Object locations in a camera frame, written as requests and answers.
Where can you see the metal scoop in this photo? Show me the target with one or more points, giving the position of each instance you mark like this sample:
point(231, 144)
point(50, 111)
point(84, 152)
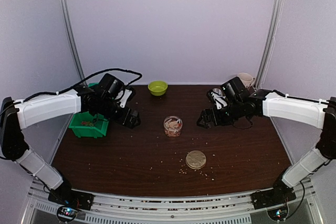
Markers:
point(217, 91)

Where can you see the right aluminium frame post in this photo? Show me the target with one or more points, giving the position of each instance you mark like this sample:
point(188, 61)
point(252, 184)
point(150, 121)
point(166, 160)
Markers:
point(269, 44)

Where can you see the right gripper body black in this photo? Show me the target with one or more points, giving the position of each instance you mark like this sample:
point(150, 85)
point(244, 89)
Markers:
point(234, 112)

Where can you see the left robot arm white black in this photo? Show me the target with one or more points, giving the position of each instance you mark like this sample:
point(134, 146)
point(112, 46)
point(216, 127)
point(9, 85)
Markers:
point(47, 174)

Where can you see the aluminium frame post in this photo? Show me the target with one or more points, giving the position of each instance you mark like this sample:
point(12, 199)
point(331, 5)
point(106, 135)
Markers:
point(71, 39)
point(269, 44)

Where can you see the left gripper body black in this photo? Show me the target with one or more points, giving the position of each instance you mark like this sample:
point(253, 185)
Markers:
point(107, 109)

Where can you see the left aluminium frame post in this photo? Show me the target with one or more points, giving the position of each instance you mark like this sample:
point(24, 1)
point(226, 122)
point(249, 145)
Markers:
point(71, 39)

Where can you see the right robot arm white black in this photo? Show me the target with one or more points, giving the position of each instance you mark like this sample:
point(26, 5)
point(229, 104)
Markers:
point(322, 152)

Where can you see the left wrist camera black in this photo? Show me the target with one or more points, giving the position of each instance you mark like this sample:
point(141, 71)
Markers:
point(113, 89)

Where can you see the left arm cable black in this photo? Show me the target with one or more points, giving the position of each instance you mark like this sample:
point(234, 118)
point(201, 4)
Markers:
point(105, 73)

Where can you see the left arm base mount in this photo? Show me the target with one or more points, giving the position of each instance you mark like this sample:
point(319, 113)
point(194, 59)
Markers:
point(69, 209)

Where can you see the patterned ceramic mug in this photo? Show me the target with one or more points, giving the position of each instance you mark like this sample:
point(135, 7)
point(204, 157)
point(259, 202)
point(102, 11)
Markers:
point(247, 79)

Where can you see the orange candies pile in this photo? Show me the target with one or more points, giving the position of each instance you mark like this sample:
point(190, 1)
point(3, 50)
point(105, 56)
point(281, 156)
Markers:
point(88, 123)

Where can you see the clear plastic jar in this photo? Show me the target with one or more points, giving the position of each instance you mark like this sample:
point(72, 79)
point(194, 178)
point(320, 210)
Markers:
point(173, 126)

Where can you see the small green bowl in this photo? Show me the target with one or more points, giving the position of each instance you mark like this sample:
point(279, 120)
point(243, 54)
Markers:
point(157, 88)

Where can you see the green three-compartment candy bin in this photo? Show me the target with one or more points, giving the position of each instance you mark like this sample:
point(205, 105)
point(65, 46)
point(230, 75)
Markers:
point(100, 129)

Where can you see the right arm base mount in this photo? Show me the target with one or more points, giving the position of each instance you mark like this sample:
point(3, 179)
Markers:
point(275, 201)

